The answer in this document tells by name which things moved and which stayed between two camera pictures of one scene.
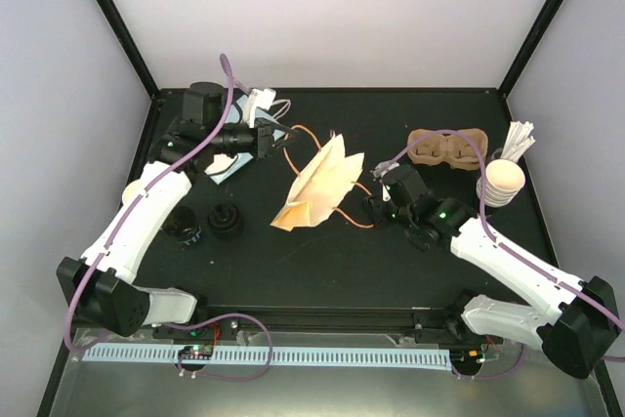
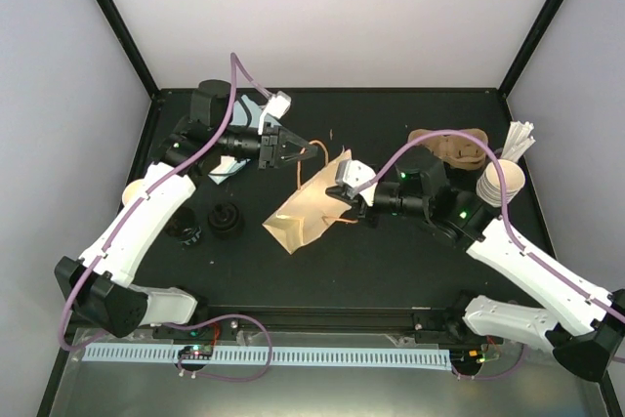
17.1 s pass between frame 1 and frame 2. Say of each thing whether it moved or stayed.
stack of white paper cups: stayed
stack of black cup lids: stayed
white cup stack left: stayed
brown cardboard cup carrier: stayed
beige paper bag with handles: moved
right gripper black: moved
